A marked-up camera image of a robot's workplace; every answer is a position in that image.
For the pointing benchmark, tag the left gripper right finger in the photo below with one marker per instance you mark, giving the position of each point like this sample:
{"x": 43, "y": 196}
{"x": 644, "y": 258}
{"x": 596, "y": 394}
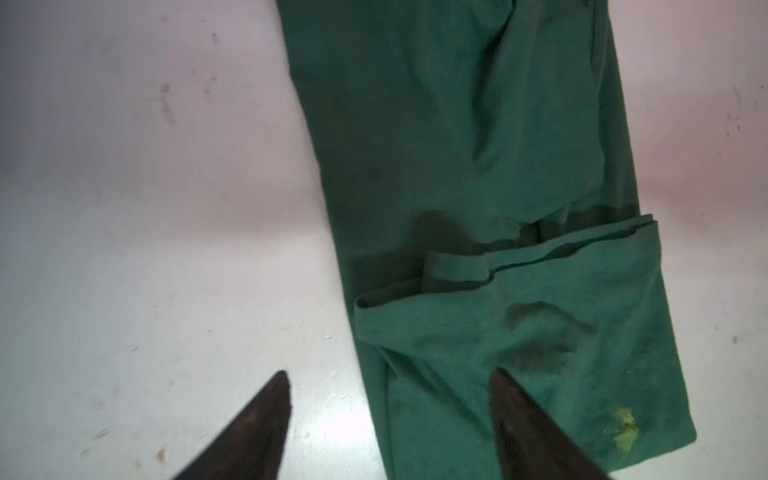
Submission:
{"x": 529, "y": 444}

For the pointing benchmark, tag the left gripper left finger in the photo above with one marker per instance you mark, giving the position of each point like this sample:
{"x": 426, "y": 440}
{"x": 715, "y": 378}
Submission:
{"x": 251, "y": 446}

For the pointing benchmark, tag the green t shirt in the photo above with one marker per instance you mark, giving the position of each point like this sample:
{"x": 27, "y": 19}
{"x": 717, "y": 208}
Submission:
{"x": 478, "y": 176}

